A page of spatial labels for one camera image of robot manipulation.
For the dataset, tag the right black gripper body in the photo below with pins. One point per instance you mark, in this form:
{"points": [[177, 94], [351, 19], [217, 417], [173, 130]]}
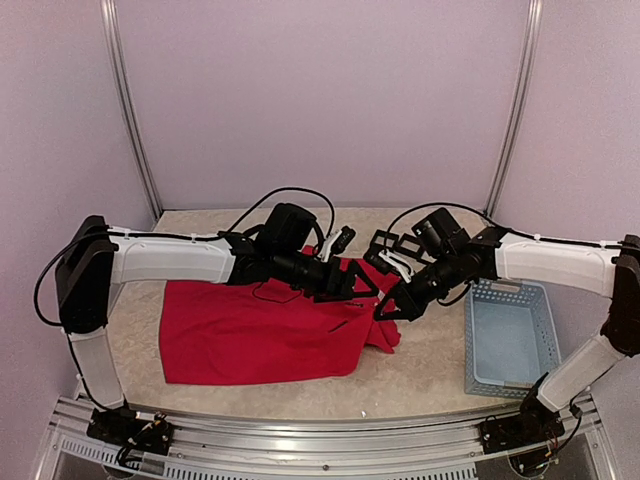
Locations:
{"points": [[448, 278]]}

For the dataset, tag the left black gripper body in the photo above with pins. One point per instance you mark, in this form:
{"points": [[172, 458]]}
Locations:
{"points": [[290, 270]]}

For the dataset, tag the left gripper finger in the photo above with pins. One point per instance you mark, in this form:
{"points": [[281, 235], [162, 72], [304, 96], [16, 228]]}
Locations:
{"points": [[333, 299], [362, 285]]}

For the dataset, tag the red t-shirt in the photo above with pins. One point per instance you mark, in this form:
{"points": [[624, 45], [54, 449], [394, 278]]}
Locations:
{"points": [[217, 335]]}

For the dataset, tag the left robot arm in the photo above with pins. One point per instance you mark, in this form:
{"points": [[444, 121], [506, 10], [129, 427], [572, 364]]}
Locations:
{"points": [[101, 258]]}

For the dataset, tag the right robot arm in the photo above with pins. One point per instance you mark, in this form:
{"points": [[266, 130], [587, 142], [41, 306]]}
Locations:
{"points": [[610, 270]]}

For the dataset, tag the blue plastic basket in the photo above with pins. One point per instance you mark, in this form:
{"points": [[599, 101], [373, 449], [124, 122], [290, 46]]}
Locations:
{"points": [[510, 338]]}

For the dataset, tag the black square frame left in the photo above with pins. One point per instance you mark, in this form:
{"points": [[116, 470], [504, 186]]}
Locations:
{"points": [[383, 240]]}

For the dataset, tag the black square frame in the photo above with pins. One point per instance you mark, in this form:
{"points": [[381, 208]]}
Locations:
{"points": [[383, 240], [409, 246]]}

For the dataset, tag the black square frame middle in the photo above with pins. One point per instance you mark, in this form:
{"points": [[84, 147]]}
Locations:
{"points": [[409, 246]]}

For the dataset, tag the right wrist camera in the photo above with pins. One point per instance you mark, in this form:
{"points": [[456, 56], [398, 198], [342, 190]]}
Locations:
{"points": [[440, 234]]}

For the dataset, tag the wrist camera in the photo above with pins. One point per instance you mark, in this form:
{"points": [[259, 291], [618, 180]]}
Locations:
{"points": [[287, 228], [440, 234]]}

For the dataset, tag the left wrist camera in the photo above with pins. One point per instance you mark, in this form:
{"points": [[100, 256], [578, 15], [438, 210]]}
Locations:
{"points": [[287, 228]]}

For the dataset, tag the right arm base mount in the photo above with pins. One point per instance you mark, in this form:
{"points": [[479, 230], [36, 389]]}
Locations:
{"points": [[516, 431]]}

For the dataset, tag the aluminium front rail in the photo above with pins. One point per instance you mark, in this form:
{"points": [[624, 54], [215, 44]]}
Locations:
{"points": [[444, 446]]}

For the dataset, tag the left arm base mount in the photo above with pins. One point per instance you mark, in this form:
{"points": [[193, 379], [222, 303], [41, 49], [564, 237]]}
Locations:
{"points": [[126, 428]]}

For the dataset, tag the right aluminium corner post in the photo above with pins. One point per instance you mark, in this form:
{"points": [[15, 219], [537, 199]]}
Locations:
{"points": [[518, 105]]}

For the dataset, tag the aluminium corner post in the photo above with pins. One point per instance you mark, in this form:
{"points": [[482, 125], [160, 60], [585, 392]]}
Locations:
{"points": [[518, 105], [116, 55]]}

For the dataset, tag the left aluminium corner post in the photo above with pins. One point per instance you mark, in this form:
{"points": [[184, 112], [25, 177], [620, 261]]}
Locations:
{"points": [[116, 55]]}

